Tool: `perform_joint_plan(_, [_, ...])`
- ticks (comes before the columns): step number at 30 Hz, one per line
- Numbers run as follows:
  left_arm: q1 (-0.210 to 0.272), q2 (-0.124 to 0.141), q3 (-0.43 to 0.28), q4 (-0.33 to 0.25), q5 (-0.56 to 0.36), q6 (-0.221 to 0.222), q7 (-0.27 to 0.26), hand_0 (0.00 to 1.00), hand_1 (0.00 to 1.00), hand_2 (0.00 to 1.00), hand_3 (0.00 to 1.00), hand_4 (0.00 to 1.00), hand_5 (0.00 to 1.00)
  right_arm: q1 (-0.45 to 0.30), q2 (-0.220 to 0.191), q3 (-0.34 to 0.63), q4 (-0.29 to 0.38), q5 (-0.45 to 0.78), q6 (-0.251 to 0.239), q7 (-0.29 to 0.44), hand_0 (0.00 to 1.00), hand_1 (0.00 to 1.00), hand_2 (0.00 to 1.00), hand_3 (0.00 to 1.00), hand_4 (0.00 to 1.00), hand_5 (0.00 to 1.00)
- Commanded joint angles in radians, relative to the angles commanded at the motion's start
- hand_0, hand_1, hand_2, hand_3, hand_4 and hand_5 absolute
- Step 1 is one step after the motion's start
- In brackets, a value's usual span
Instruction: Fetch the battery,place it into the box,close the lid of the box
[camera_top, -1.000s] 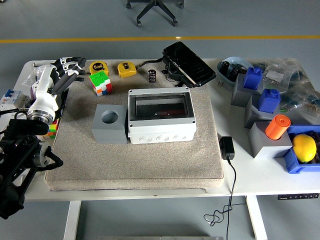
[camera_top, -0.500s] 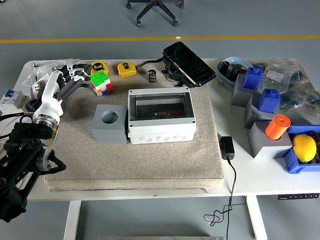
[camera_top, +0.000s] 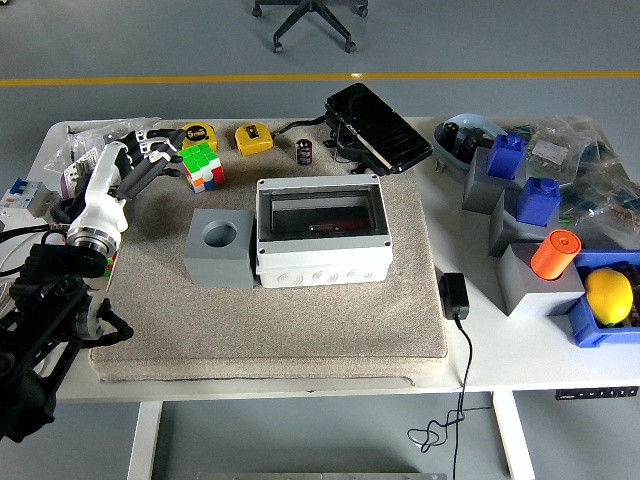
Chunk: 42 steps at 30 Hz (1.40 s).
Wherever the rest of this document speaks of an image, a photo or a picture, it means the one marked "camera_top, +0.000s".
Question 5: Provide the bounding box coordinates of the grey block with round hole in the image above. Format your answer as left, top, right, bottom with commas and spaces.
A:
183, 208, 257, 289

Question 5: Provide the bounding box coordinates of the grey plastic junction box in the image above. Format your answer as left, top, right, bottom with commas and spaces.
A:
254, 174, 395, 290

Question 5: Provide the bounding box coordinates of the black adapter cable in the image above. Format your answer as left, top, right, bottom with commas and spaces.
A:
407, 317, 494, 480

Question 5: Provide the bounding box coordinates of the white labelled packet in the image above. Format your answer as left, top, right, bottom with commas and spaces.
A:
69, 148, 101, 177

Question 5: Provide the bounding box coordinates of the yellow round tape measure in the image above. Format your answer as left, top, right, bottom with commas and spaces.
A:
179, 122, 220, 150

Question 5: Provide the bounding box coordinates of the black office chair base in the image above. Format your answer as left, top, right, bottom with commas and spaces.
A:
252, 0, 370, 55

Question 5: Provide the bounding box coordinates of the black flat hard case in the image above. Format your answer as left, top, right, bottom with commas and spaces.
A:
323, 82, 434, 176

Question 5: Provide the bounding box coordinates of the blue plastic bin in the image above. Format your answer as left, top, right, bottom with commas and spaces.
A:
565, 249, 640, 349

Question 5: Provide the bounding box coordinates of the grey holder block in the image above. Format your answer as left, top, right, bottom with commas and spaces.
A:
488, 187, 564, 259
461, 146, 526, 216
496, 242, 586, 317

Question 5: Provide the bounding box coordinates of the black power adapter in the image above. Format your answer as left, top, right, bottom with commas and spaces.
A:
437, 271, 471, 321

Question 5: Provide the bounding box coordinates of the black thin cord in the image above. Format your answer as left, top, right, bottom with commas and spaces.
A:
272, 115, 329, 136

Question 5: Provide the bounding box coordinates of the white table leg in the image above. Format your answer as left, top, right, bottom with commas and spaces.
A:
491, 391, 536, 480
126, 401, 164, 480

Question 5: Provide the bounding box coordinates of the purple packet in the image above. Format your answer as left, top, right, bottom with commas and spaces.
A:
59, 167, 81, 200

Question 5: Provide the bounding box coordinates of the clear bag of grey parts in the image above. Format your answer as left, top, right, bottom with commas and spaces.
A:
519, 115, 601, 174

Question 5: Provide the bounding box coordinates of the clear bag of dark parts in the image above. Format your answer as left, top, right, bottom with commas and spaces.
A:
559, 139, 640, 251

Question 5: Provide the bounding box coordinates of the black desk control panel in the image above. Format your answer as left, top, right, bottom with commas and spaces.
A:
554, 386, 640, 401

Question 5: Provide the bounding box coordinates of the yellow square tape measure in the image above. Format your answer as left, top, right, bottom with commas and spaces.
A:
234, 123, 275, 157

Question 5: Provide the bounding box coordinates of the black folded cloth bundle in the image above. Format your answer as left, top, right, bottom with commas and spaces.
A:
49, 164, 135, 236

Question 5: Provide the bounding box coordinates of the white circuit breaker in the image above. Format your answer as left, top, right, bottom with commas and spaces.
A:
0, 178, 56, 232

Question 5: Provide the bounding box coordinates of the yellow lemon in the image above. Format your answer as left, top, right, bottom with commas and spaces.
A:
583, 268, 635, 326

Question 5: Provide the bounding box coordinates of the black boxy component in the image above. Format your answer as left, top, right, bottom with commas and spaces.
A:
459, 127, 489, 161

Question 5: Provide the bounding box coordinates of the clear crumpled plastic bag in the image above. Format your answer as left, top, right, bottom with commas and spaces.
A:
66, 117, 162, 151

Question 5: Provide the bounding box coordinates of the blue bottle-shaped block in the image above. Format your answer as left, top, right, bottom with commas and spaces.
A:
485, 133, 526, 180
514, 176, 561, 226

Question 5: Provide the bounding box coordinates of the grey-brown fabric mat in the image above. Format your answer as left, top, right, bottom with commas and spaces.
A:
89, 118, 449, 384

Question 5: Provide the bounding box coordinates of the white power strip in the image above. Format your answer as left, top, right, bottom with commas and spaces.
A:
0, 232, 39, 301

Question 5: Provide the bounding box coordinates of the light blue bowl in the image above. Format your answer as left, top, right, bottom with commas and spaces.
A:
432, 112, 511, 176

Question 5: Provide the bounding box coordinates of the large colourful puzzle cube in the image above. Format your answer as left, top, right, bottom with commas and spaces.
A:
178, 141, 225, 194

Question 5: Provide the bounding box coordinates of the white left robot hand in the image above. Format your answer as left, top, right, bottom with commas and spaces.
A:
67, 128, 189, 239

